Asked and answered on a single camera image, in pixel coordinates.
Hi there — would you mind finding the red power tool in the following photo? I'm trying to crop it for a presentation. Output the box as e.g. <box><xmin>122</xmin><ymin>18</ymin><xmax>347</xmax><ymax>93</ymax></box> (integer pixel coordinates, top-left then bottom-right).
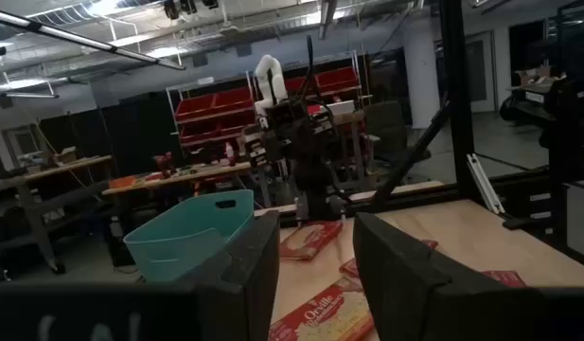
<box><xmin>153</xmin><ymin>152</ymin><xmax>177</xmax><ymax>179</ymax></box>

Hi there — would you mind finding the black aluminium rig frame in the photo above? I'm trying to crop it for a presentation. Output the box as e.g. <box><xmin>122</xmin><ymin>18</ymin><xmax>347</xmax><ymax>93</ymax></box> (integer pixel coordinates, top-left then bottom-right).
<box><xmin>272</xmin><ymin>0</ymin><xmax>584</xmax><ymax>266</ymax></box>

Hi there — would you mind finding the long ceiling light tube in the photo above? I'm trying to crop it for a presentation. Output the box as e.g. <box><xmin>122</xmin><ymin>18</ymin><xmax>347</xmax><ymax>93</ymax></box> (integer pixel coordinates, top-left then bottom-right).
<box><xmin>0</xmin><ymin>91</ymin><xmax>60</xmax><ymax>100</ymax></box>
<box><xmin>0</xmin><ymin>8</ymin><xmax>186</xmax><ymax>72</ymax></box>

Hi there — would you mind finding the metal shelf rack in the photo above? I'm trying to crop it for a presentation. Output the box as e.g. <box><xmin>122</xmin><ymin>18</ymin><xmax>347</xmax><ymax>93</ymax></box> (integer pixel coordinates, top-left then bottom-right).
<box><xmin>166</xmin><ymin>49</ymin><xmax>368</xmax><ymax>160</ymax></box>

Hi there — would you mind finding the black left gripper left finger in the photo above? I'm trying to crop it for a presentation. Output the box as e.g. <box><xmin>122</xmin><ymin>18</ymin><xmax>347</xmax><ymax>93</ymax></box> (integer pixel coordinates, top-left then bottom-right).
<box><xmin>185</xmin><ymin>211</ymin><xmax>281</xmax><ymax>341</ymax></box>

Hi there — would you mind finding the open cardboard box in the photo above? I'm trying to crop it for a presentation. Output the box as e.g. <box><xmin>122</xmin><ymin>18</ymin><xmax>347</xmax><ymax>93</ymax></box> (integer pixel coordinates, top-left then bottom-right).
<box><xmin>515</xmin><ymin>65</ymin><xmax>568</xmax><ymax>94</ymax></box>

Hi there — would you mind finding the small cardboard box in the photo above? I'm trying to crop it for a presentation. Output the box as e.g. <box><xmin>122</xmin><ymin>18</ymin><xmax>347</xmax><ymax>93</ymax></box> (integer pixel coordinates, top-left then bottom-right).
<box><xmin>52</xmin><ymin>146</ymin><xmax>79</xmax><ymax>165</ymax></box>

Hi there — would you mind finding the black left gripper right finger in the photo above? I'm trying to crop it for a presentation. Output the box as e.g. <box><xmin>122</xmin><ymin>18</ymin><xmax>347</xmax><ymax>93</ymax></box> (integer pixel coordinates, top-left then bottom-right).
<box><xmin>352</xmin><ymin>211</ymin><xmax>491</xmax><ymax>341</ymax></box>

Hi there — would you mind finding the red plastic storage bin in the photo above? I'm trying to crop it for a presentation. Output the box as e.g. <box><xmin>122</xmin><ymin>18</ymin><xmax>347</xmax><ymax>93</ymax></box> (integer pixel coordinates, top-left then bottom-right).
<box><xmin>214</xmin><ymin>87</ymin><xmax>255</xmax><ymax>114</ymax></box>
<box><xmin>175</xmin><ymin>93</ymin><xmax>216</xmax><ymax>120</ymax></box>
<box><xmin>315</xmin><ymin>66</ymin><xmax>360</xmax><ymax>94</ymax></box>

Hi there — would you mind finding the wooden top workbench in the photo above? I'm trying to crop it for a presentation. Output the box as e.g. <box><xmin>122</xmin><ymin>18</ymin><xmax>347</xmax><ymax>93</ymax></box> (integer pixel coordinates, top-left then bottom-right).
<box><xmin>101</xmin><ymin>160</ymin><xmax>254</xmax><ymax>238</ymax></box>
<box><xmin>0</xmin><ymin>154</ymin><xmax>114</xmax><ymax>276</ymax></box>

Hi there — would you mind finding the teal plastic basket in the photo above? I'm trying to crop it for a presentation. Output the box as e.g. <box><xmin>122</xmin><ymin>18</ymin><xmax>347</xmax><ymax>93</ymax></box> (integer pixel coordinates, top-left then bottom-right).
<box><xmin>123</xmin><ymin>188</ymin><xmax>255</xmax><ymax>284</ymax></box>

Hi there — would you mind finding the silver aluminium bar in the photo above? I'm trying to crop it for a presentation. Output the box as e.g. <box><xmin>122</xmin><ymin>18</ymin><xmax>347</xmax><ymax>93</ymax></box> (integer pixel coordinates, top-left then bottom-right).
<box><xmin>465</xmin><ymin>153</ymin><xmax>506</xmax><ymax>215</ymax></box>

